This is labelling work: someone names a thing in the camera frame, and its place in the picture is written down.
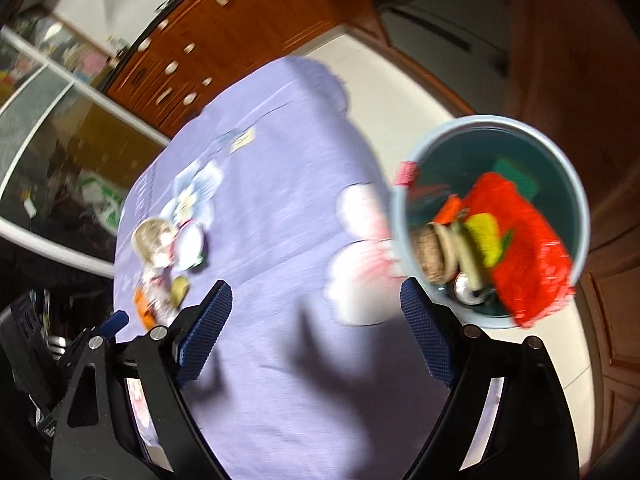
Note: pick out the small clear bottle red label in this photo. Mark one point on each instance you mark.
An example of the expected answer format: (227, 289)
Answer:
(162, 302)

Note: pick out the red plastic bag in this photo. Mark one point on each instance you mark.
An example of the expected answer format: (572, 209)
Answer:
(525, 255)

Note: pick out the white and green plastic bag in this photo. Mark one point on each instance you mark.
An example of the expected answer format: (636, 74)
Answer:
(102, 205)

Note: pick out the light blue trash bin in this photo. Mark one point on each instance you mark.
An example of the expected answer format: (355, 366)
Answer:
(460, 170)

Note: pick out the round brown wicker coaster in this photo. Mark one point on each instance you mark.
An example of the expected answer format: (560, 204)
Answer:
(430, 255)

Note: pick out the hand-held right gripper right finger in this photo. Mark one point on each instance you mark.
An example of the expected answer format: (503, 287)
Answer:
(427, 330)

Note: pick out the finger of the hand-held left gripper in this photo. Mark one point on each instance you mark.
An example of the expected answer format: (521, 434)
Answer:
(112, 321)

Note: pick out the pink clip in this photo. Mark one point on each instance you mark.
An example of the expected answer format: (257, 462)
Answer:
(406, 172)

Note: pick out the red drink can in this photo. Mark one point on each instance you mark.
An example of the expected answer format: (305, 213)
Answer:
(467, 290)

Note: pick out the tall wooden kitchen cabinet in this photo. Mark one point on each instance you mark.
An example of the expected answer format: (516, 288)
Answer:
(575, 60)

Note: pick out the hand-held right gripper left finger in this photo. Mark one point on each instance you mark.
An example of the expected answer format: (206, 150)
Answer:
(205, 330)

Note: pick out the purple floral tablecloth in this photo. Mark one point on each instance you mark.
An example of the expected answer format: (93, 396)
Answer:
(280, 210)

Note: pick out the glass sliding door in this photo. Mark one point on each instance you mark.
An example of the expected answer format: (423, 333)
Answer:
(60, 150)

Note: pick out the wooden kitchen drawer cabinet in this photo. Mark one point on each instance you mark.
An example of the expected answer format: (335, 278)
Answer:
(240, 35)

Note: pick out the built-in steel oven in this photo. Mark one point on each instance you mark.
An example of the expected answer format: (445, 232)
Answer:
(440, 22)

